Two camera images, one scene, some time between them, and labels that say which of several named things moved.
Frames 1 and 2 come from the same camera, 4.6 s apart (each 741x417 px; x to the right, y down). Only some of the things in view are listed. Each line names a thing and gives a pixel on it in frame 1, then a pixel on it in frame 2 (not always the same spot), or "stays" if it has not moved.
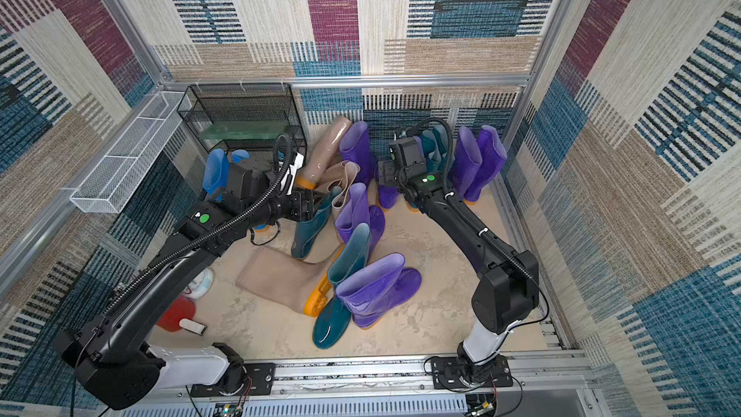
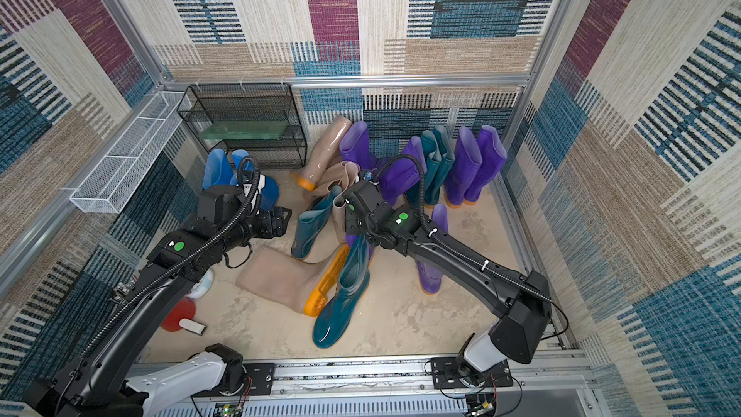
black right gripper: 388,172 to 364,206
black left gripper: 304,204 to 281,224
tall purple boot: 493,158 stays
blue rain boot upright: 216,175 stays
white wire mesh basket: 123,169 stays
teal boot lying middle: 308,231 stays
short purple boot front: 374,291 to 398,178
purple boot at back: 355,148 stays
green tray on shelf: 239,130 stays
